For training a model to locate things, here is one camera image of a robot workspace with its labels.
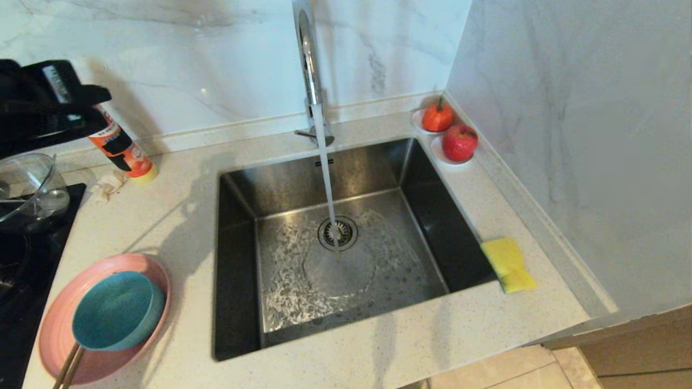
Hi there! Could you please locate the yellow-capped orange dish soap bottle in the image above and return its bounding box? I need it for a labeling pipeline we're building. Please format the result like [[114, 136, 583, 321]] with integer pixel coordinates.
[[86, 103, 159, 184]]

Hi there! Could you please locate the wooden chopstick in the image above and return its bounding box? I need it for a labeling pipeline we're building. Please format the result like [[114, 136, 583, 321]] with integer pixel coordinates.
[[61, 347, 87, 389], [52, 343, 82, 389]]

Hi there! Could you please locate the chrome kitchen faucet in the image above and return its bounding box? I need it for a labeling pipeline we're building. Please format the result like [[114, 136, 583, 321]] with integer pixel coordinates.
[[292, 0, 336, 147]]

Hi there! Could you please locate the stainless steel sink basin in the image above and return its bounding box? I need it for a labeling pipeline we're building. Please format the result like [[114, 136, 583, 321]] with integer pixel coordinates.
[[212, 138, 498, 361]]

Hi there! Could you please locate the yellow sponge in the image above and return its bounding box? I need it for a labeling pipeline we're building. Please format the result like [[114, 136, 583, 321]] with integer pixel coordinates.
[[480, 237, 538, 294]]

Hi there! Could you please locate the clear glass bowl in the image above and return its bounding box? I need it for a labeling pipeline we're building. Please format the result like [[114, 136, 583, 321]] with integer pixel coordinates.
[[0, 153, 71, 222]]

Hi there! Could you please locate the crumpled white tissue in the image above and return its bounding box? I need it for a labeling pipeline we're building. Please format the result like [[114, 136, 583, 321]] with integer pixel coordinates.
[[92, 172, 130, 203]]

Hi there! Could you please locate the black induction cooktop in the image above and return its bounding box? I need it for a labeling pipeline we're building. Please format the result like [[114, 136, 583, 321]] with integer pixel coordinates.
[[0, 184, 88, 389]]

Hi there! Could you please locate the pink plate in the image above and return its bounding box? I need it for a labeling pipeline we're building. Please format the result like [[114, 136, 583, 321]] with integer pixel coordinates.
[[38, 254, 172, 385]]

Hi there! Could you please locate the teal bowl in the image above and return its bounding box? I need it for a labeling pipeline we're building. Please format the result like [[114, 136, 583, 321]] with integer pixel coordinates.
[[72, 270, 166, 352]]

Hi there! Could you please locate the round metal drain strainer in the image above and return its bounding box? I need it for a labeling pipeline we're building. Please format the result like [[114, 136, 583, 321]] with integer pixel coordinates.
[[317, 216, 358, 252]]

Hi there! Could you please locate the small white dish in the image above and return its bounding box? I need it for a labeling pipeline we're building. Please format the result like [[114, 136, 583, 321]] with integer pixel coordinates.
[[430, 136, 475, 166], [411, 109, 455, 136]]

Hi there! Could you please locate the orange persimmon fruit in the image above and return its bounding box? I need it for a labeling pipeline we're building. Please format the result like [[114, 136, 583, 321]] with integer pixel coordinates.
[[422, 98, 455, 133]]

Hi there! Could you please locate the red apple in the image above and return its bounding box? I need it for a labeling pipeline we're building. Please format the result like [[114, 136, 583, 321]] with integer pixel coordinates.
[[442, 125, 479, 163]]

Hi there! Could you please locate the wooden cabinet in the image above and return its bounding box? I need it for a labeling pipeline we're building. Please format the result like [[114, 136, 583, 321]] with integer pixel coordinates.
[[541, 304, 692, 389]]

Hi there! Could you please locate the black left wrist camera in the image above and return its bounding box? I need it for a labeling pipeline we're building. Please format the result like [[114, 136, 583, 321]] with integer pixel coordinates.
[[21, 59, 112, 118]]

